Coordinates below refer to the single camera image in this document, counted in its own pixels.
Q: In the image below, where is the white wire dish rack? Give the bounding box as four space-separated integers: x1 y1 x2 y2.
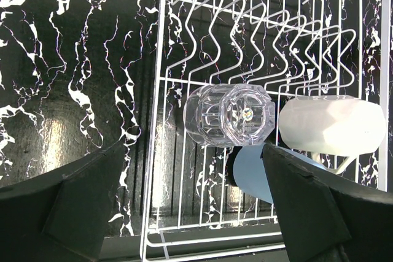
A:
140 0 392 261

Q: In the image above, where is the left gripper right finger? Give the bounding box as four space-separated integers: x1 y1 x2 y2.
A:
262 144 392 261

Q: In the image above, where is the black marble pattern mat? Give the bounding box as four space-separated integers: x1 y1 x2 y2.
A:
1 0 392 237

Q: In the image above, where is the blue plastic cup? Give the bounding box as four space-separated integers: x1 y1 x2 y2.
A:
232 145 322 204

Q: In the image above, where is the clear faceted glass cup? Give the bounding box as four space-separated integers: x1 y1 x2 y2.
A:
183 84 276 148

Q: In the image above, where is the white ceramic mug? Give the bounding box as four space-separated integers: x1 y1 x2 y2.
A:
278 95 386 174

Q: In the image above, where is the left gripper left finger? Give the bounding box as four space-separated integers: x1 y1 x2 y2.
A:
1 142 124 261

